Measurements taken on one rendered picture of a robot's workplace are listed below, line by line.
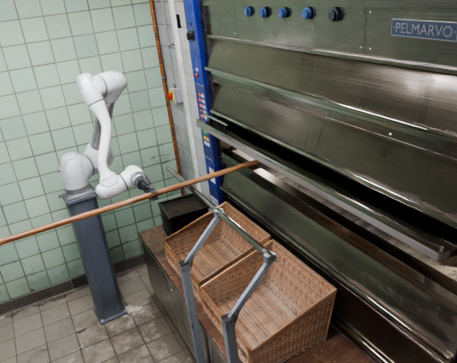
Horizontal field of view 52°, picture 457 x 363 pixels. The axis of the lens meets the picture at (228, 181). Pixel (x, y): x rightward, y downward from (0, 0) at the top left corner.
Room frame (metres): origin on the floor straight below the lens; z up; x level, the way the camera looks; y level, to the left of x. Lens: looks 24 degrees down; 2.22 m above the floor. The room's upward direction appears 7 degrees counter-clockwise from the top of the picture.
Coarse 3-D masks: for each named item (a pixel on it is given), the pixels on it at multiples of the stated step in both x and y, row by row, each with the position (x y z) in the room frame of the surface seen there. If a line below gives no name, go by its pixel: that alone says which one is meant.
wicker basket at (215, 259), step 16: (224, 208) 2.74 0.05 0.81; (192, 224) 2.63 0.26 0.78; (208, 224) 2.68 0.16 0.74; (224, 224) 2.70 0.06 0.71; (240, 224) 2.54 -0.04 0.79; (256, 224) 2.40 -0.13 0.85; (176, 240) 2.58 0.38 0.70; (192, 240) 2.63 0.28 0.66; (208, 240) 2.68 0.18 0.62; (224, 240) 2.68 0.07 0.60; (176, 256) 2.35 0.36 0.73; (208, 256) 2.53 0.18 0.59; (224, 256) 2.50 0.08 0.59; (240, 256) 2.17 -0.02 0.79; (192, 272) 2.37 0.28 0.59; (208, 272) 2.35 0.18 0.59; (240, 272) 2.31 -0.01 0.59
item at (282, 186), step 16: (240, 160) 2.62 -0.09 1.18; (256, 176) 2.40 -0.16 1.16; (272, 176) 2.32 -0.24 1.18; (288, 192) 2.10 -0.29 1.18; (304, 208) 1.98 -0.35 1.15; (320, 208) 1.90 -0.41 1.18; (336, 224) 1.76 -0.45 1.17; (352, 224) 1.72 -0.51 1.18; (368, 240) 1.59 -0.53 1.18; (384, 240) 1.57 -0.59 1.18; (384, 256) 1.50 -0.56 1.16; (400, 256) 1.45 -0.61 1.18; (416, 272) 1.36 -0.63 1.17; (432, 272) 1.33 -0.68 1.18; (432, 288) 1.29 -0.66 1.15; (448, 288) 1.24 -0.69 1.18
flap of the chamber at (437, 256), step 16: (240, 128) 2.61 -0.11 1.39; (256, 144) 2.26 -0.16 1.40; (272, 144) 2.27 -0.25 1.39; (288, 160) 2.00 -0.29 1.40; (304, 160) 2.00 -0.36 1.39; (288, 176) 1.82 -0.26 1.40; (320, 176) 1.77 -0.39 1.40; (336, 176) 1.78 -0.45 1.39; (320, 192) 1.62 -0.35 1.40; (352, 192) 1.59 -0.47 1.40; (368, 192) 1.60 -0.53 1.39; (352, 208) 1.45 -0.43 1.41; (384, 208) 1.44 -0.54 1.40; (400, 208) 1.44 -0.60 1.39; (384, 224) 1.31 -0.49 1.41; (416, 224) 1.31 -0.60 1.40; (432, 224) 1.31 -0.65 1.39; (400, 240) 1.24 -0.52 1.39; (432, 240) 1.20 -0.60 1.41; (448, 240) 1.20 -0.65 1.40; (432, 256) 1.13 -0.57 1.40; (448, 256) 1.13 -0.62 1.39
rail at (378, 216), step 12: (216, 132) 2.48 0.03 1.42; (240, 144) 2.22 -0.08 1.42; (264, 156) 2.01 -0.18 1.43; (288, 168) 1.83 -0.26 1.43; (312, 180) 1.67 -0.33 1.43; (336, 192) 1.54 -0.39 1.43; (348, 204) 1.47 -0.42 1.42; (360, 204) 1.43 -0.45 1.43; (372, 216) 1.36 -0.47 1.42; (384, 216) 1.33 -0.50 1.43; (396, 228) 1.26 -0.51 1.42; (408, 228) 1.24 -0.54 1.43; (420, 240) 1.18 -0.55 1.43
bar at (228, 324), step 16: (176, 176) 2.52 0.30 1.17; (192, 192) 2.29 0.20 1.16; (256, 240) 1.70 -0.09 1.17; (192, 256) 1.95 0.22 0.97; (272, 256) 1.57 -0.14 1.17; (192, 288) 1.92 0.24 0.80; (192, 304) 1.92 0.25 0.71; (240, 304) 1.51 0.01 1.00; (192, 320) 1.91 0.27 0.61; (224, 320) 1.48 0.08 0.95; (192, 336) 1.93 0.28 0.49; (224, 336) 1.50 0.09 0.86
